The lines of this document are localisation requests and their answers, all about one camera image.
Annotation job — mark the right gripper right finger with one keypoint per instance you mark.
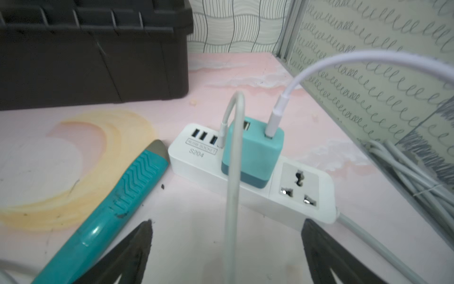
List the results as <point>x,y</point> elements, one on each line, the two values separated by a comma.
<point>327,259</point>

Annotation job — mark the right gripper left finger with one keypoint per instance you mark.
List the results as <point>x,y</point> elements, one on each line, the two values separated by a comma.
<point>126,262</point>

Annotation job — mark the white power strip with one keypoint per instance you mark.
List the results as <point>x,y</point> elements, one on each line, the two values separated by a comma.
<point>294,193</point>

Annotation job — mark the pink floral table mat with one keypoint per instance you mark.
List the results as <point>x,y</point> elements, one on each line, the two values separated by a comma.
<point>50,151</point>

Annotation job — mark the teal USB wall charger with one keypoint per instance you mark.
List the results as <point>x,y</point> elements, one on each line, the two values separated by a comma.
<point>259,153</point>

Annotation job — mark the black toolbox yellow handle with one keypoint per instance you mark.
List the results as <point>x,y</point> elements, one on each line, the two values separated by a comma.
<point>64,53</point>

